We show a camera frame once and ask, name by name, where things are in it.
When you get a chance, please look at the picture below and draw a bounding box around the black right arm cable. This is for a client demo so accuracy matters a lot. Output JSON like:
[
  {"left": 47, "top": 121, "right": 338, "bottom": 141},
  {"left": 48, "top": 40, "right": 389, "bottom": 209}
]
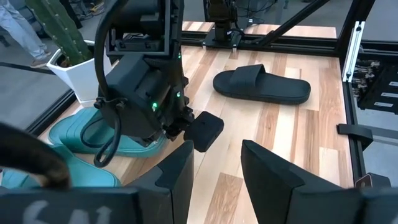
[{"left": 80, "top": 0, "right": 131, "bottom": 169}]

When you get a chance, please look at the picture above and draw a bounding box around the person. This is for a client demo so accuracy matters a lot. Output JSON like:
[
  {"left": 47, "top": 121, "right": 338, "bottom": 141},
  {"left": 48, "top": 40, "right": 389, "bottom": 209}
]
[{"left": 0, "top": 0, "right": 53, "bottom": 68}]

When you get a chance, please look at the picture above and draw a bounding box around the green cactus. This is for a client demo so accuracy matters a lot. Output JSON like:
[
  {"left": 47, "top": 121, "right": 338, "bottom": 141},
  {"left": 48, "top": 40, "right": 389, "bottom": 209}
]
[{"left": 24, "top": 0, "right": 94, "bottom": 68}]

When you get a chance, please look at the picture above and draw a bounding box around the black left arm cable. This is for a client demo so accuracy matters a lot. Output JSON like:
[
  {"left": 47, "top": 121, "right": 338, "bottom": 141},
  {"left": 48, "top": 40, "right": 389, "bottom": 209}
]
[{"left": 0, "top": 122, "right": 72, "bottom": 190}]

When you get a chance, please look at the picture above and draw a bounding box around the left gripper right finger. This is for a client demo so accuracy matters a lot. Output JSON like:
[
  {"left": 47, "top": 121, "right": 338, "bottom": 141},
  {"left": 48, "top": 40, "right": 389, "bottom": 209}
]
[{"left": 241, "top": 139, "right": 364, "bottom": 224}]

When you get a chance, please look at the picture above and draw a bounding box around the green slide sandal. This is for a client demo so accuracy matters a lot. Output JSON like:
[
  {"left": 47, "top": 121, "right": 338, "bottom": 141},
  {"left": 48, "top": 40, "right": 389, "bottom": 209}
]
[
  {"left": 48, "top": 106, "right": 169, "bottom": 159},
  {"left": 0, "top": 145, "right": 123, "bottom": 190}
]

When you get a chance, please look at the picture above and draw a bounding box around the black metal table frame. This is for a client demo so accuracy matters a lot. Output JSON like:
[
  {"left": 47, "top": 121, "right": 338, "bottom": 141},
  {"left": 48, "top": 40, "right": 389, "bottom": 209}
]
[{"left": 26, "top": 0, "right": 398, "bottom": 189}]

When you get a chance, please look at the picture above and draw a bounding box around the black frame bracket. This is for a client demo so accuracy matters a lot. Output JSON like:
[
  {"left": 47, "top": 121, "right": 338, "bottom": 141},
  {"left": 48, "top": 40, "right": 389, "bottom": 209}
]
[
  {"left": 355, "top": 172, "right": 392, "bottom": 189},
  {"left": 336, "top": 123, "right": 374, "bottom": 151}
]

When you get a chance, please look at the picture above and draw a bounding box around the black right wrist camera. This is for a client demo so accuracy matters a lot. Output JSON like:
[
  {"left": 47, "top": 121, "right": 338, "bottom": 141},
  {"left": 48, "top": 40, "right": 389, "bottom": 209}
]
[{"left": 183, "top": 111, "right": 225, "bottom": 153}]

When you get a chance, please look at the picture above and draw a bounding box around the black electronics box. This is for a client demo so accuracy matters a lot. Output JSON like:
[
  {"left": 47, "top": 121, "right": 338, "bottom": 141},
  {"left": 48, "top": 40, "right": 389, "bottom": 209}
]
[{"left": 354, "top": 58, "right": 398, "bottom": 115}]

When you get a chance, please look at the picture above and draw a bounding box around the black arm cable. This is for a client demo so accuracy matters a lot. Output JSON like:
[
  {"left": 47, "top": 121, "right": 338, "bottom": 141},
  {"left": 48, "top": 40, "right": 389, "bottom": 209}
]
[
  {"left": 80, "top": 0, "right": 131, "bottom": 169},
  {"left": 0, "top": 122, "right": 72, "bottom": 190}
]

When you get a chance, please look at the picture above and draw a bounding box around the white hexagonal plant pot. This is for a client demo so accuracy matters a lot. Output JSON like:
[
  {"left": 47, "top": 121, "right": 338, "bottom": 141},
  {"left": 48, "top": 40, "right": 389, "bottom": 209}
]
[{"left": 45, "top": 39, "right": 113, "bottom": 108}]

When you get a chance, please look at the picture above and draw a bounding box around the silver aluminium rail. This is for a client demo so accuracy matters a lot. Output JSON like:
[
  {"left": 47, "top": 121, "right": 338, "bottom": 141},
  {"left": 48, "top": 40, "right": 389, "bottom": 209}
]
[{"left": 341, "top": 21, "right": 366, "bottom": 83}]

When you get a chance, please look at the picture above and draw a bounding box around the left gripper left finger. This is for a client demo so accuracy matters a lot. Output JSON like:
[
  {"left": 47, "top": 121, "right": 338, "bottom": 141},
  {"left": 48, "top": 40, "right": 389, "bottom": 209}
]
[{"left": 126, "top": 139, "right": 195, "bottom": 224}]

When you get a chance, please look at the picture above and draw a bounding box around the black slide sandal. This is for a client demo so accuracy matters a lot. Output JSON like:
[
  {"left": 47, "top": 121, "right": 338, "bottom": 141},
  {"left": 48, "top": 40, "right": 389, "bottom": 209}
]
[{"left": 212, "top": 63, "right": 312, "bottom": 106}]

